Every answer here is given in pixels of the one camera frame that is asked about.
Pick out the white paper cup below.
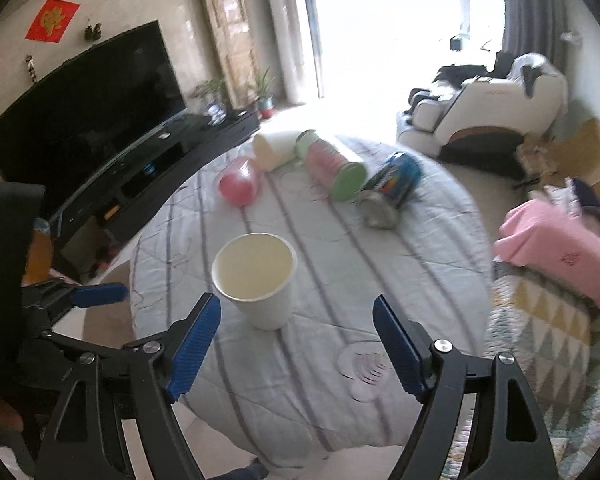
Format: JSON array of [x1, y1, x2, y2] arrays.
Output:
[[211, 232, 298, 332], [251, 131, 301, 172]]

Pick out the pink plastic cup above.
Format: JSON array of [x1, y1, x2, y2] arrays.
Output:
[[218, 156, 261, 207]]

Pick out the brown wooden stool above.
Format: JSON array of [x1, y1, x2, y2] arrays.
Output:
[[53, 260, 135, 348]]

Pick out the triangle pattern sofa cover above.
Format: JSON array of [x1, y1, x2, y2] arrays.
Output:
[[436, 259, 600, 480]]

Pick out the black tv cabinet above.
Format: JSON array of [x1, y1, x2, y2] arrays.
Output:
[[45, 110, 259, 282]]

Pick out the pink folded towel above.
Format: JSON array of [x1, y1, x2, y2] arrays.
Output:
[[494, 200, 600, 309]]

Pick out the dark navy cloth on sofa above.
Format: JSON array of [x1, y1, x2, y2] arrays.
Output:
[[571, 178, 600, 222]]

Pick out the large black television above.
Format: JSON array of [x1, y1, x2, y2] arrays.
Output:
[[0, 22, 186, 216]]

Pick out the glass globe ornament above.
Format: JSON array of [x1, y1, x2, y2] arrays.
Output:
[[204, 101, 227, 126]]

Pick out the pink canister green lid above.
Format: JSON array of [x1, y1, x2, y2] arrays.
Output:
[[294, 129, 367, 202]]

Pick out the blue black tin can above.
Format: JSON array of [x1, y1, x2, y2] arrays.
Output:
[[356, 152, 422, 230]]

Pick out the potted plant red pot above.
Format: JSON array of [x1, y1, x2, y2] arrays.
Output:
[[248, 68, 274, 119]]

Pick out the tan sofa cushions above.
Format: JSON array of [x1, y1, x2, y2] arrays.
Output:
[[516, 118, 600, 202]]

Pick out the white massage chair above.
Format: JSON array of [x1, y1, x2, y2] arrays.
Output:
[[396, 53, 568, 158]]

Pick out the red fu paper square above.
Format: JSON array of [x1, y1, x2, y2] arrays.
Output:
[[24, 0, 80, 44]]

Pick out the white standing air conditioner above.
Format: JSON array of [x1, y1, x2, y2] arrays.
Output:
[[268, 0, 318, 105]]

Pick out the grey striped right curtain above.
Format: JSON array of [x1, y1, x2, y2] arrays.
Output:
[[503, 0, 567, 70]]

